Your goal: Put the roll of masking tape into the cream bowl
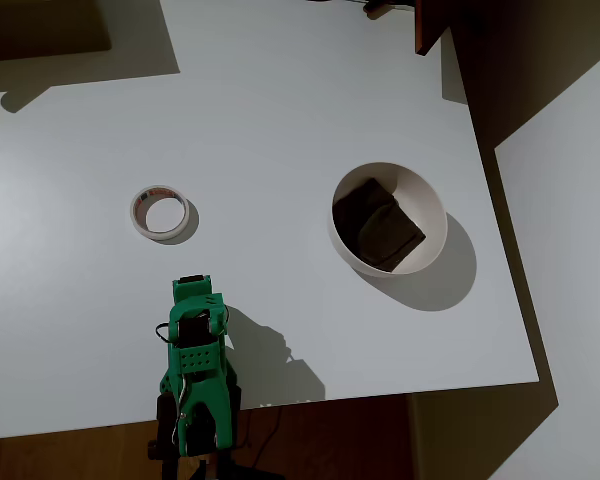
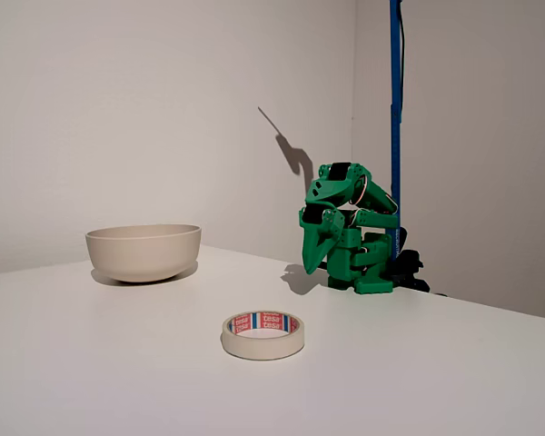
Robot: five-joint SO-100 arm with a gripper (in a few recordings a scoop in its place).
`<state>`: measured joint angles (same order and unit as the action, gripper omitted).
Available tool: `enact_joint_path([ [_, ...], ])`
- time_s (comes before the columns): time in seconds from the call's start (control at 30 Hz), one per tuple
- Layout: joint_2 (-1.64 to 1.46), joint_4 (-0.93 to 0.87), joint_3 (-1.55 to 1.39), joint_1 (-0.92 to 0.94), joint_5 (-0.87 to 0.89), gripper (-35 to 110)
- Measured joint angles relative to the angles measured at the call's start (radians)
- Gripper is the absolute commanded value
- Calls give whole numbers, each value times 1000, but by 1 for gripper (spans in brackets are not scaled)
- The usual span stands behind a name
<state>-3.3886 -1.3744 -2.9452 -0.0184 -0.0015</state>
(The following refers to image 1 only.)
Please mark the beige masking tape roll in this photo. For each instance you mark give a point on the beige masking tape roll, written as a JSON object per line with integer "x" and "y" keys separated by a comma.
{"x": 139, "y": 215}

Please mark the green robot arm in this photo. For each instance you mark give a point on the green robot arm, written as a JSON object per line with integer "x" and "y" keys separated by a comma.
{"x": 200, "y": 360}

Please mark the dark folded cloth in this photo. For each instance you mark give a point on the dark folded cloth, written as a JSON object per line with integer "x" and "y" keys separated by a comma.
{"x": 380, "y": 225}

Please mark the brown wooden furniture panel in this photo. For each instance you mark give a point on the brown wooden furniture panel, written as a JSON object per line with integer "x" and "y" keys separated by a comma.
{"x": 430, "y": 25}

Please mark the dark box-shaped object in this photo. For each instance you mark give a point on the dark box-shaped object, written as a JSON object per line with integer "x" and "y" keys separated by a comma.
{"x": 40, "y": 25}

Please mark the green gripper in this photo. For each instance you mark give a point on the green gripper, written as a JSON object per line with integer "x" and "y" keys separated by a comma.
{"x": 192, "y": 286}

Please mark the white round bowl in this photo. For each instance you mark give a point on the white round bowl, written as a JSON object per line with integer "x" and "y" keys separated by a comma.
{"x": 425, "y": 200}

